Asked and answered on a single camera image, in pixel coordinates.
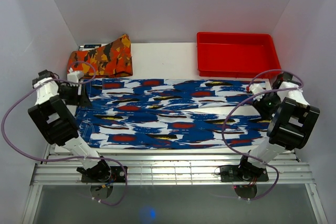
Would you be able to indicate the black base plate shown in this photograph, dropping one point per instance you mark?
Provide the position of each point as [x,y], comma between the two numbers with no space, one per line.
[113,174]
[233,173]

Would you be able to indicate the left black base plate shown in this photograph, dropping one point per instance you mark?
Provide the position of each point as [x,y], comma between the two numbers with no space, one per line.
[113,174]

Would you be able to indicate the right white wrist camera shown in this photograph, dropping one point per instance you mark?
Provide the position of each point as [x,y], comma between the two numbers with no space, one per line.
[256,87]

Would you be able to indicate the red plastic tray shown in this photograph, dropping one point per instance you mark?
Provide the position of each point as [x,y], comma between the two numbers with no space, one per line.
[235,55]

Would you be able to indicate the small blue white label card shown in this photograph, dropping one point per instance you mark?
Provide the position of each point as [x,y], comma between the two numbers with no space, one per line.
[87,47]

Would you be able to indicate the orange camouflage folded trousers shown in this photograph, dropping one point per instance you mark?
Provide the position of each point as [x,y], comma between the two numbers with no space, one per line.
[113,60]

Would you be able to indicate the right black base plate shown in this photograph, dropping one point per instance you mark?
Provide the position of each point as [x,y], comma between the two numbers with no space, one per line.
[233,173]

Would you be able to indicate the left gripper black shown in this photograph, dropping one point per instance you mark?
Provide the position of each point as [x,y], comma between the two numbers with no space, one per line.
[85,100]

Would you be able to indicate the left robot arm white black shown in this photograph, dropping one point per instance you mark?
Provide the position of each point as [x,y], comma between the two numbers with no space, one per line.
[54,115]

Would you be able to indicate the blue white red patterned trousers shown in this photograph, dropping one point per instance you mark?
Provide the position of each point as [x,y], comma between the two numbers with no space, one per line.
[166,114]

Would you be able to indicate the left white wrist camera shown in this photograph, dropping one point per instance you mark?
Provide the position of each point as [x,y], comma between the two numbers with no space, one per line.
[74,76]

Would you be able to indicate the aluminium rail frame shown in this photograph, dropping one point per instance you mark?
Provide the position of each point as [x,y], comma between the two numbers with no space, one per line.
[169,167]

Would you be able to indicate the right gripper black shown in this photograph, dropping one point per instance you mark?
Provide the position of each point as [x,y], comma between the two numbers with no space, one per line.
[265,113]

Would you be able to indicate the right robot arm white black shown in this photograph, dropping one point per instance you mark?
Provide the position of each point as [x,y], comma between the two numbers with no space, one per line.
[292,120]

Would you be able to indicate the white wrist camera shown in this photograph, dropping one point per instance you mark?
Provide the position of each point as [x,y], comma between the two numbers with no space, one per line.
[256,87]
[74,76]

